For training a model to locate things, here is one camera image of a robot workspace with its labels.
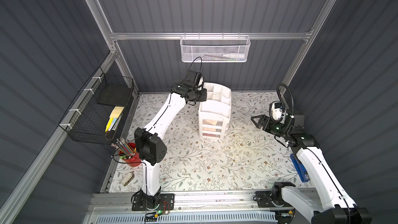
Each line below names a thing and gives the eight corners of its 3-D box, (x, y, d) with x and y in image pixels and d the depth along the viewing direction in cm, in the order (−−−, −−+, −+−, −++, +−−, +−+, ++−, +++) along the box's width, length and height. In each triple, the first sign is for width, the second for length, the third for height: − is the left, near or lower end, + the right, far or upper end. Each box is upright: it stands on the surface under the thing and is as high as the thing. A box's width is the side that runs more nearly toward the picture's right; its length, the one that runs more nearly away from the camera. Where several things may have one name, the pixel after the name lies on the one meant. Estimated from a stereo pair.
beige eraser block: (123, 183, 81) (120, 182, 78) (132, 173, 84) (130, 172, 82) (126, 187, 80) (123, 185, 77) (135, 177, 83) (133, 175, 81)
